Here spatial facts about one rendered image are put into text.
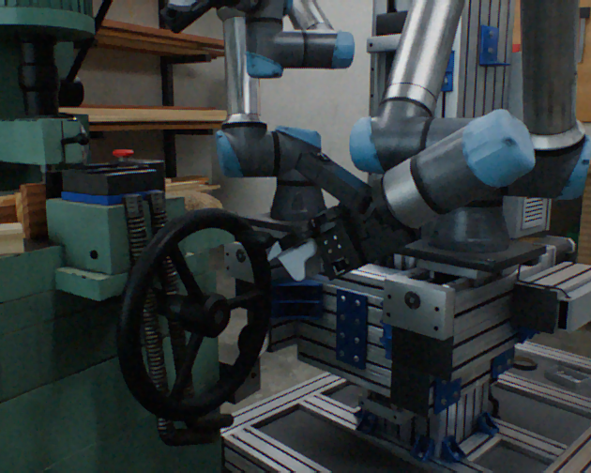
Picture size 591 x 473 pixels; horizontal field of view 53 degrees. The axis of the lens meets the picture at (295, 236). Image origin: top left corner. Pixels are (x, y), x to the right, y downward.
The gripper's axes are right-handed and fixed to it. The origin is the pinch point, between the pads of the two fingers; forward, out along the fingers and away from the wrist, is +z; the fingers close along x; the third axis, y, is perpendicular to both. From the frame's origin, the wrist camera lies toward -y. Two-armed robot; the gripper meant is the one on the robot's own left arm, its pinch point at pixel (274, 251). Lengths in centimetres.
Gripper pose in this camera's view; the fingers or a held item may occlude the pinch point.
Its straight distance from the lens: 81.4
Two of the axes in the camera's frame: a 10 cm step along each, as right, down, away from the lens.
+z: -7.1, 4.0, 5.8
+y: 4.2, 9.0, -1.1
